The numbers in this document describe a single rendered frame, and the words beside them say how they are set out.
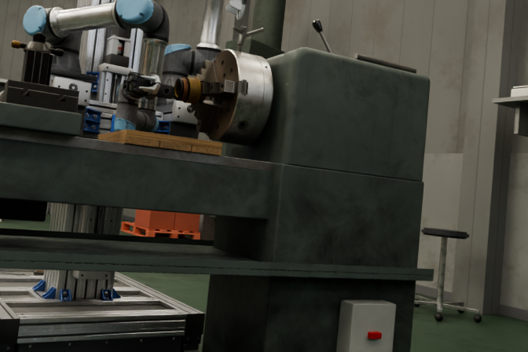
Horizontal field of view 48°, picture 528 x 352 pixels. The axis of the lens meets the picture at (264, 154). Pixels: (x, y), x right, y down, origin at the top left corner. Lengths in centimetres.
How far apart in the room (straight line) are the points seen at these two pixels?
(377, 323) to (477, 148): 331
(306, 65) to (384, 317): 87
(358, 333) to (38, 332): 116
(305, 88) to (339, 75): 14
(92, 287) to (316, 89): 139
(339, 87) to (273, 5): 489
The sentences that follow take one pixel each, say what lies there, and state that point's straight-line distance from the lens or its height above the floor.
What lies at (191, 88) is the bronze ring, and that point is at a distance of 197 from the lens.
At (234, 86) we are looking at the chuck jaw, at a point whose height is 109.
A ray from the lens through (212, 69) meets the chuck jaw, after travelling 209.
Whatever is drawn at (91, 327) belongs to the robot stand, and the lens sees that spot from 248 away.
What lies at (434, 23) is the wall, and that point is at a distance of 612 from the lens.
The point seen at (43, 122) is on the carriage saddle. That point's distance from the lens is 165.
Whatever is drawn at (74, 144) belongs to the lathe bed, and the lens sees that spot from 173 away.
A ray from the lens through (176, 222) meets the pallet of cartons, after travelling 853.
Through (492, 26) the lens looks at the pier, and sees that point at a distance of 539.
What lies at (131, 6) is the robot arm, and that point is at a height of 137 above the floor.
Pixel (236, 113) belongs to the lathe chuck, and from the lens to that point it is 191.
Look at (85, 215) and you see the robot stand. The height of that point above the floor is 60.
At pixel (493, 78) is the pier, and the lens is 524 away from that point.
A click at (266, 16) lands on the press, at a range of 683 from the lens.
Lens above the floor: 76
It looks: 4 degrees up
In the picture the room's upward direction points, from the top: 6 degrees clockwise
